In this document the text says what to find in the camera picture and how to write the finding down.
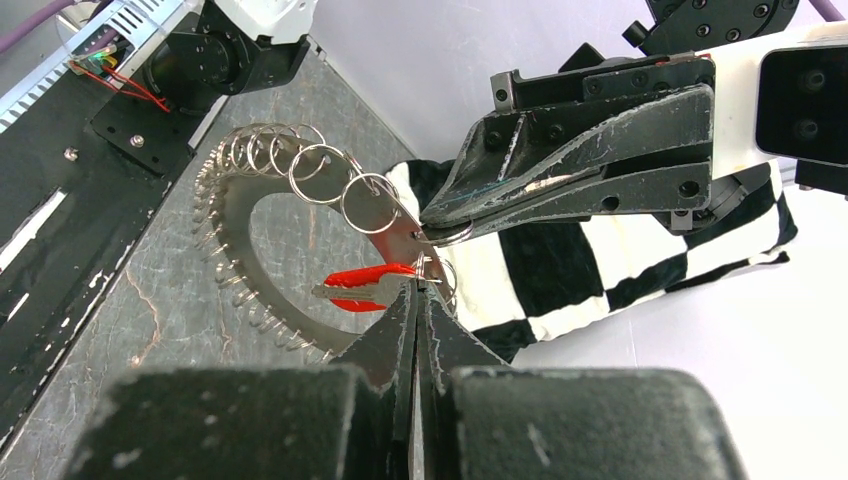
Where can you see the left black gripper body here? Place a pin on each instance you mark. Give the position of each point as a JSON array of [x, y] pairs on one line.
[[609, 79]]

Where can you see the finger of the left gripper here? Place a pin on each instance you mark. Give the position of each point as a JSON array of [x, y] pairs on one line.
[[609, 137], [666, 189]]

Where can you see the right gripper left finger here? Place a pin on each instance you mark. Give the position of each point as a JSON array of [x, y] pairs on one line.
[[350, 418]]

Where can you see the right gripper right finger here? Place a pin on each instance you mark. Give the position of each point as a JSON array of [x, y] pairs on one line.
[[483, 419]]

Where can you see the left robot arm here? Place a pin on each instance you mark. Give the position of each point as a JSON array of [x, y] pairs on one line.
[[690, 28]]

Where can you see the black white checkered pillow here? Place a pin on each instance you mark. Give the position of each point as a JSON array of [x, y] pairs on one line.
[[536, 282]]

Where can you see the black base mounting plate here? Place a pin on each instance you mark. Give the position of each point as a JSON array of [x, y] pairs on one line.
[[82, 172]]

